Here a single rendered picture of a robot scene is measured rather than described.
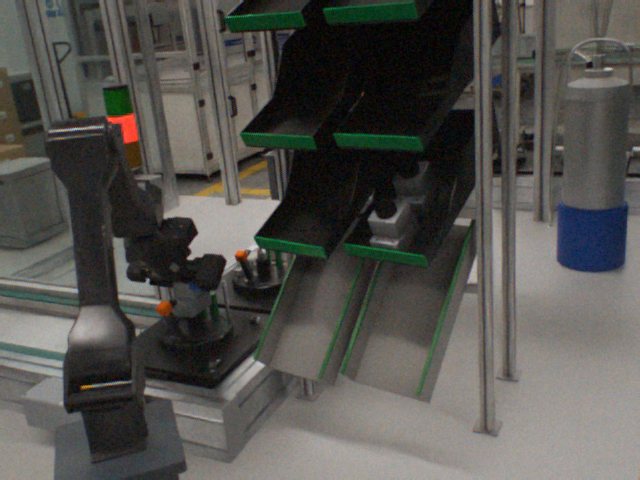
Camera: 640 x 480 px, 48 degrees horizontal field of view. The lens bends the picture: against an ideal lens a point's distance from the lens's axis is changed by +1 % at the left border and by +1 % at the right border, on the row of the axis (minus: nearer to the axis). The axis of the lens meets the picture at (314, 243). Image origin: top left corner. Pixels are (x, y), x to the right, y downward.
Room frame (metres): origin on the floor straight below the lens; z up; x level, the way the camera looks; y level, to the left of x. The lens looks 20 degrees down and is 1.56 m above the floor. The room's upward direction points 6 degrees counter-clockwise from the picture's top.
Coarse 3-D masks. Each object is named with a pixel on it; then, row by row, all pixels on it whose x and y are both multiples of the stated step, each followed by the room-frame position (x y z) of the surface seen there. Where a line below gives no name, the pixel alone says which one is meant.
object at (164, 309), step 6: (162, 306) 1.11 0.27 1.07; (168, 306) 1.11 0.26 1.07; (174, 306) 1.13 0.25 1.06; (162, 312) 1.11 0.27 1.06; (168, 312) 1.11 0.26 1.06; (168, 318) 1.12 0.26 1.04; (174, 318) 1.13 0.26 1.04; (168, 324) 1.13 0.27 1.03; (174, 324) 1.12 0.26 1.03; (174, 330) 1.13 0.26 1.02; (180, 330) 1.14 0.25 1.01; (174, 336) 1.14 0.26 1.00; (180, 336) 1.13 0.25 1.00
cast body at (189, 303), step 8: (184, 280) 1.17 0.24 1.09; (176, 288) 1.18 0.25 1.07; (184, 288) 1.17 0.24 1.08; (176, 296) 1.18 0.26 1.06; (184, 296) 1.17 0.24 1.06; (192, 296) 1.16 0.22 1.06; (200, 296) 1.18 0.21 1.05; (208, 296) 1.20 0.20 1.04; (176, 304) 1.16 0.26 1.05; (184, 304) 1.15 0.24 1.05; (192, 304) 1.15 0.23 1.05; (200, 304) 1.17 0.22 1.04; (208, 304) 1.19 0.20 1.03; (176, 312) 1.16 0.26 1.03; (184, 312) 1.16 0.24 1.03; (192, 312) 1.15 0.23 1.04; (200, 312) 1.17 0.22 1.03
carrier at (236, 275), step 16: (256, 256) 1.53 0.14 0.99; (240, 272) 1.41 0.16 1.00; (256, 272) 1.43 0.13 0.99; (272, 272) 1.42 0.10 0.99; (240, 288) 1.36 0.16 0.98; (256, 288) 1.34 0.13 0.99; (272, 288) 1.34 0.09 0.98; (224, 304) 1.32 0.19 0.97; (240, 304) 1.31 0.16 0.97; (256, 304) 1.30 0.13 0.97; (272, 304) 1.29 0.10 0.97
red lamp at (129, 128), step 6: (132, 114) 1.38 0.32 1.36; (108, 120) 1.36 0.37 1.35; (114, 120) 1.35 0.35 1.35; (120, 120) 1.35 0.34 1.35; (126, 120) 1.36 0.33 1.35; (132, 120) 1.37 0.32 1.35; (126, 126) 1.36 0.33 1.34; (132, 126) 1.37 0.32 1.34; (126, 132) 1.36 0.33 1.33; (132, 132) 1.36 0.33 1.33; (126, 138) 1.36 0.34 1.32; (132, 138) 1.36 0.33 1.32; (138, 138) 1.38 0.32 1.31
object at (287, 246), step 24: (336, 144) 1.21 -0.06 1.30; (312, 168) 1.15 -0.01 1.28; (336, 168) 1.15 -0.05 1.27; (360, 168) 1.03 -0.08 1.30; (288, 192) 1.09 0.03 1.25; (312, 192) 1.11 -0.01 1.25; (336, 192) 1.09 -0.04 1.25; (360, 192) 1.03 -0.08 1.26; (288, 216) 1.07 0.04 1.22; (312, 216) 1.05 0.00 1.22; (336, 216) 1.03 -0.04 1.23; (264, 240) 1.01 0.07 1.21; (288, 240) 1.02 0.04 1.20; (312, 240) 1.00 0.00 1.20; (336, 240) 0.97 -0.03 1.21
